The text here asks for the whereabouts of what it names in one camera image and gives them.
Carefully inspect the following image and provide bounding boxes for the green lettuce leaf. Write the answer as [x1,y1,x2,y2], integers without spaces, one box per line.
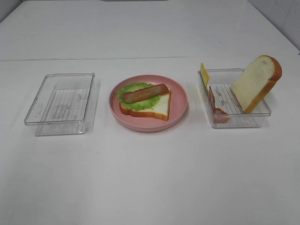
[117,82,160,111]

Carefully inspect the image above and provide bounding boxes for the bread slice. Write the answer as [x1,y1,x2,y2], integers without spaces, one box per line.
[231,55,282,114]
[119,89,172,121]

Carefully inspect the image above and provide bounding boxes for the bacon strip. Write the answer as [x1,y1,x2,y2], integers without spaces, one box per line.
[122,84,169,104]
[209,87,230,124]

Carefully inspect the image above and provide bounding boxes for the yellow cheese slice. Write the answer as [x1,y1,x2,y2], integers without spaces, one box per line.
[200,63,210,91]

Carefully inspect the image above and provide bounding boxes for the pink round plate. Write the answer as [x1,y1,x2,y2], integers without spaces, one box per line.
[109,75,188,132]

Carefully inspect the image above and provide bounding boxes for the clear right plastic tray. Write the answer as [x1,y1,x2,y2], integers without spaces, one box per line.
[198,68,271,128]

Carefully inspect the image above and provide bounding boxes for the clear plastic tray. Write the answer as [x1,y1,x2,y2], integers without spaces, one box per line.
[198,68,271,128]
[24,73,98,136]

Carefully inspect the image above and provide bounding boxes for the clear left plastic tray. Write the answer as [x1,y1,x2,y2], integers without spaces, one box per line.
[24,73,98,136]

